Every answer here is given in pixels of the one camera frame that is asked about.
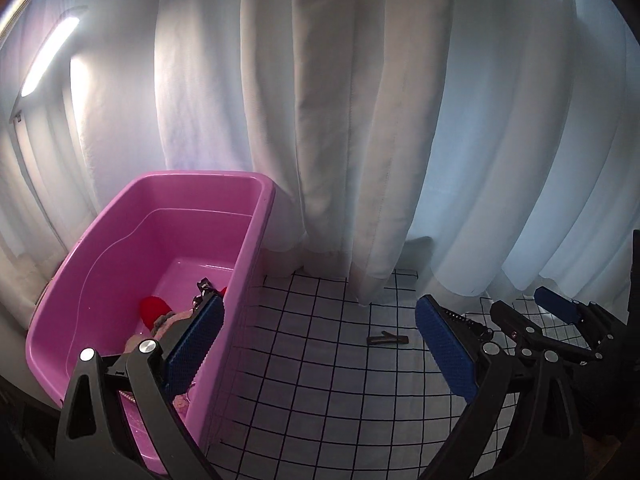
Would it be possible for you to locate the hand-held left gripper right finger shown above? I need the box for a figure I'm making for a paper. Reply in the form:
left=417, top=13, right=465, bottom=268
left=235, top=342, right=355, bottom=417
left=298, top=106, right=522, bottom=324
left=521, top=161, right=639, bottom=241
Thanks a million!
left=414, top=294, right=586, bottom=480

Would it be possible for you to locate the pink plastic tub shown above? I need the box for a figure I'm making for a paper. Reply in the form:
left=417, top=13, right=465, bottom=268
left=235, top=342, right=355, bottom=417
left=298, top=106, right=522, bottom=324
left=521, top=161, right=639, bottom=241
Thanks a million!
left=25, top=171, right=277, bottom=465

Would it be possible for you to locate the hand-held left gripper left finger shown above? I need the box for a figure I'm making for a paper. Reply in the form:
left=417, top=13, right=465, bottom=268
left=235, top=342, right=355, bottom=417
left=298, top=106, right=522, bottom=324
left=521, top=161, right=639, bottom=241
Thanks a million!
left=54, top=294, right=225, bottom=480

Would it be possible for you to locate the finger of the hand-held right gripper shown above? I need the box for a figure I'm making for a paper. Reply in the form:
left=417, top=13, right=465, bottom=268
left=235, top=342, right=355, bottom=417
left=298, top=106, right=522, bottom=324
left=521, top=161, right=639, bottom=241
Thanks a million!
left=533, top=286, right=628, bottom=356
left=489, top=300, right=601, bottom=367

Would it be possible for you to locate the white black-checked tablecloth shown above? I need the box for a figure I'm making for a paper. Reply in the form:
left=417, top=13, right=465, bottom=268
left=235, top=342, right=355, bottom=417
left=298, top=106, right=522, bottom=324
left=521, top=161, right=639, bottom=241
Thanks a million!
left=197, top=267, right=616, bottom=480

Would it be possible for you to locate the pink strawberry headband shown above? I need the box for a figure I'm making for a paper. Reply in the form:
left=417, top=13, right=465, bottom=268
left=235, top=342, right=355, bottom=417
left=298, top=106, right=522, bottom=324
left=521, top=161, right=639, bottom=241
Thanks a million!
left=122, top=285, right=230, bottom=411

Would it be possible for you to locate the brown metal hair clip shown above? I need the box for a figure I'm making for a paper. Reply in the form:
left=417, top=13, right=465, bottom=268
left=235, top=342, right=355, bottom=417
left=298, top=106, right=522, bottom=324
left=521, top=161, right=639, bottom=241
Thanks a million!
left=366, top=331, right=410, bottom=346

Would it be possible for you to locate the white curtain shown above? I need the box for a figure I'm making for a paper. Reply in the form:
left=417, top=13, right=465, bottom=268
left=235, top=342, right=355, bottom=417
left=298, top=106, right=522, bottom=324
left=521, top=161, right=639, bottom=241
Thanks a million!
left=0, top=0, right=640, bottom=331

